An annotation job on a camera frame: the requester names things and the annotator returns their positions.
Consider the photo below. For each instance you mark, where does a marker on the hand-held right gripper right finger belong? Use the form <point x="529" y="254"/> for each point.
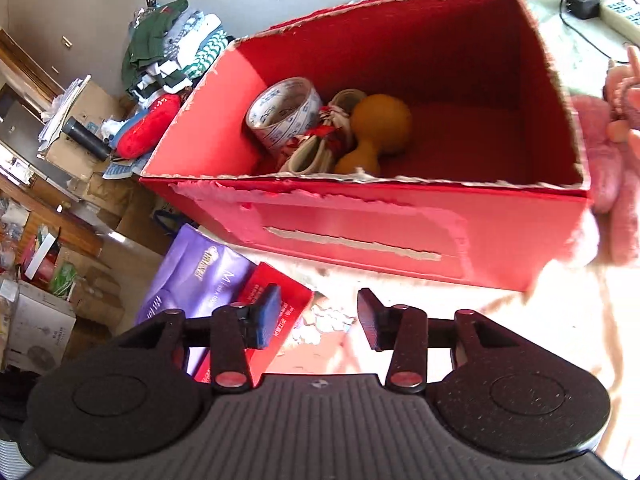
<point x="369" y="320"/>

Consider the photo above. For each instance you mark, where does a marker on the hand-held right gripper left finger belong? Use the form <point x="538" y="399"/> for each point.
<point x="270" y="312"/>

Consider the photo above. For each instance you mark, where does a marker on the red cardboard box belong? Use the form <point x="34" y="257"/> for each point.
<point x="350" y="230"/>

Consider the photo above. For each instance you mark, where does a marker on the beige baby shoe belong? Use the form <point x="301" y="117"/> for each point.
<point x="320" y="145"/>

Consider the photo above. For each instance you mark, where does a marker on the orange gourd toy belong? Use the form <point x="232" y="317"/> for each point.
<point x="375" y="127"/>

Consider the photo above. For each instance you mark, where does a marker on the clear packing tape roll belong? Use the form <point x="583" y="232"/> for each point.
<point x="280" y="115"/>

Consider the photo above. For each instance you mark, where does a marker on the pink plush toy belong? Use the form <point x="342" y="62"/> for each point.
<point x="607" y="160"/>

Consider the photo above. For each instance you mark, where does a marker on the red flat box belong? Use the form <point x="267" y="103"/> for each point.
<point x="270" y="330"/>

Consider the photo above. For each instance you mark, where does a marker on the purple snack packet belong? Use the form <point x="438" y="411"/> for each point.
<point x="200" y="275"/>

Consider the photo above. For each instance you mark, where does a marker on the red plush cushion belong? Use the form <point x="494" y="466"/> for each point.
<point x="148" y="127"/>

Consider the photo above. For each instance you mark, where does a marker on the white fan carton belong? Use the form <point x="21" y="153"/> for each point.
<point x="40" y="330"/>

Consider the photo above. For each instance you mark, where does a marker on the black bottle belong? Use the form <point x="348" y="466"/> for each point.
<point x="85" y="138"/>

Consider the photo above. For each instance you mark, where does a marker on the brown cardboard box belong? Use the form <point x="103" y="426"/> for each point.
<point x="82" y="125"/>

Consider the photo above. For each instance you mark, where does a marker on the pile of folded clothes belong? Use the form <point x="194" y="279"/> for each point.
<point x="170" y="45"/>

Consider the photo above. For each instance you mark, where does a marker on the stack of papers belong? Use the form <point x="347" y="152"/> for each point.
<point x="62" y="107"/>

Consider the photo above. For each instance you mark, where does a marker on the black power adapter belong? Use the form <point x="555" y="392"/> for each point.
<point x="580" y="4"/>

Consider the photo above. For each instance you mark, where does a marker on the white power strip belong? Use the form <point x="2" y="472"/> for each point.
<point x="622" y="15"/>

